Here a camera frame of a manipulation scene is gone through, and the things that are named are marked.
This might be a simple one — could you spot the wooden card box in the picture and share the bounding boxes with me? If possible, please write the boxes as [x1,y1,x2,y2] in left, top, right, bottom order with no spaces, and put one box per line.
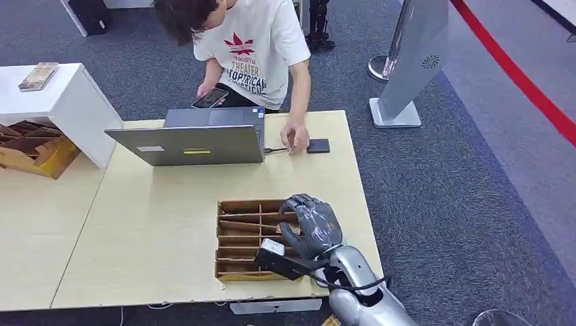
[214,199,308,284]

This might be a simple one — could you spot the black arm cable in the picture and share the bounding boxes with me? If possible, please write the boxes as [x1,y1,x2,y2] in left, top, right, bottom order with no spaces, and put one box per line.
[309,271,391,292]

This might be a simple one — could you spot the chrome stanchion post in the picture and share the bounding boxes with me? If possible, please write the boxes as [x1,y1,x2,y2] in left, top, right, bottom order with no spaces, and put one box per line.
[367,0,408,84]

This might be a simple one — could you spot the round clear dome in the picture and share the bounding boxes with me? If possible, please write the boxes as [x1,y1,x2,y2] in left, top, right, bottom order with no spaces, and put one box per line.
[472,309,537,326]

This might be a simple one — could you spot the black smartphone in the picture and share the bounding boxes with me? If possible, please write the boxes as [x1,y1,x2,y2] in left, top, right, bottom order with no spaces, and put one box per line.
[192,88,229,110]

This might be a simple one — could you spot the stack of cards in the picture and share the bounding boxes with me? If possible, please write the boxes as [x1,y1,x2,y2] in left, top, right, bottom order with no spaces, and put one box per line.
[18,62,59,92]

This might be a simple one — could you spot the person's left hand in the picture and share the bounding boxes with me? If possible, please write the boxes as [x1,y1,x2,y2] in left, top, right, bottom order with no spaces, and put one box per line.
[280,120,311,157]

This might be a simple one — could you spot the grey standing panel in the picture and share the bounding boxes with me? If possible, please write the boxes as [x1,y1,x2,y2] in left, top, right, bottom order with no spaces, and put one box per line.
[369,0,450,130]

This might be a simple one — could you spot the white side cabinet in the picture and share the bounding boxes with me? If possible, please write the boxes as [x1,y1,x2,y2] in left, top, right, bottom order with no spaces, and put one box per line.
[0,62,124,170]

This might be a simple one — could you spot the black camera bracket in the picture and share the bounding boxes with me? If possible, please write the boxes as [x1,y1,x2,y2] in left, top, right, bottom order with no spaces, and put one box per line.
[254,248,329,281]

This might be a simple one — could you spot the brown cardboard box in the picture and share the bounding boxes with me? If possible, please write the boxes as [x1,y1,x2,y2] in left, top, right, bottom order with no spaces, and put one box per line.
[0,120,82,181]

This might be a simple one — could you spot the black robot legs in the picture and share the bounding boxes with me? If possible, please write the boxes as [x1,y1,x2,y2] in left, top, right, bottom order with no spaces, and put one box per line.
[305,0,337,51]

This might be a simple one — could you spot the grey laptop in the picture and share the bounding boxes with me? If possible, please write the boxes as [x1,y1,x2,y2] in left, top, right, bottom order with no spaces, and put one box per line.
[104,106,266,167]

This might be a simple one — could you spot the pale card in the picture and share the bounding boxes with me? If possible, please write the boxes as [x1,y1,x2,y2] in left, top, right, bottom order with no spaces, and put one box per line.
[275,222,302,236]

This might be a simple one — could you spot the small black drive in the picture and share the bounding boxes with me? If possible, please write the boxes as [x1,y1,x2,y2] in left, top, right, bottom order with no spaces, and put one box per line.
[307,138,331,155]

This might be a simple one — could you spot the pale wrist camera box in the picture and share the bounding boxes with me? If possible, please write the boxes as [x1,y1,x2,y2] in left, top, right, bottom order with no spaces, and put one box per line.
[259,238,286,258]

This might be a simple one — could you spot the black case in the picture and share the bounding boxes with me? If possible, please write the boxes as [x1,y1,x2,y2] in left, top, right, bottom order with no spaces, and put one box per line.
[67,0,114,37]

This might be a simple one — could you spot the person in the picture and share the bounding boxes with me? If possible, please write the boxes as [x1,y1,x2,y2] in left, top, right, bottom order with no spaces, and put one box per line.
[153,0,312,157]

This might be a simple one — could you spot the red tape strip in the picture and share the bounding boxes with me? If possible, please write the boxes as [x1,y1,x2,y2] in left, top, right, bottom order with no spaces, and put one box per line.
[450,0,576,149]

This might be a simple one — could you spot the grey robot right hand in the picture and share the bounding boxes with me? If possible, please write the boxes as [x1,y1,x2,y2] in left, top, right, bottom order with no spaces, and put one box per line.
[276,193,344,262]

